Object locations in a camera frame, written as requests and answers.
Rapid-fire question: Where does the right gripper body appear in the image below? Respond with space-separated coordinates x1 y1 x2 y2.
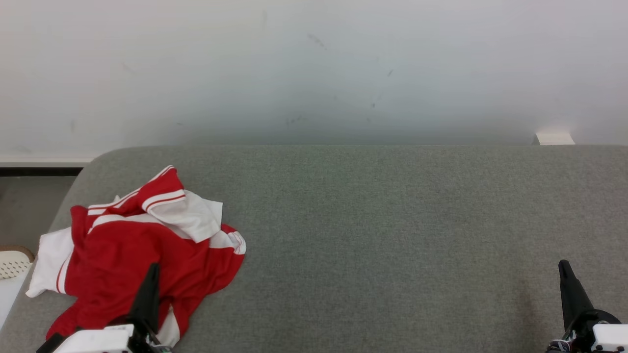
547 309 628 353

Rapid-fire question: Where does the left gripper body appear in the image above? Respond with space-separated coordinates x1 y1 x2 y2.
37 324 172 353

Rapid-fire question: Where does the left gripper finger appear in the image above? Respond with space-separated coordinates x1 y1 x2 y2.
127 263 161 339

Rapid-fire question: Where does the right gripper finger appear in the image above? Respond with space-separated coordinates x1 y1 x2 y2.
558 260 597 334

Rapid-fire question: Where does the red white Bulls jersey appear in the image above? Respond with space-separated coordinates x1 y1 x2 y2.
26 165 247 348

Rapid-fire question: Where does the white perforated laundry basket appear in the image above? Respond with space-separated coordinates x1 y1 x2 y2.
0 245 36 281

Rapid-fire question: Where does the grey fabric sofa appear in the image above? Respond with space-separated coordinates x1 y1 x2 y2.
0 145 628 353

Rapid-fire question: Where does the white wall socket block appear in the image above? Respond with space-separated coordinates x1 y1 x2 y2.
534 131 576 146

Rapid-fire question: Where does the white wall baseboard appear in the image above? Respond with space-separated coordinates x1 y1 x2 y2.
0 156 96 168

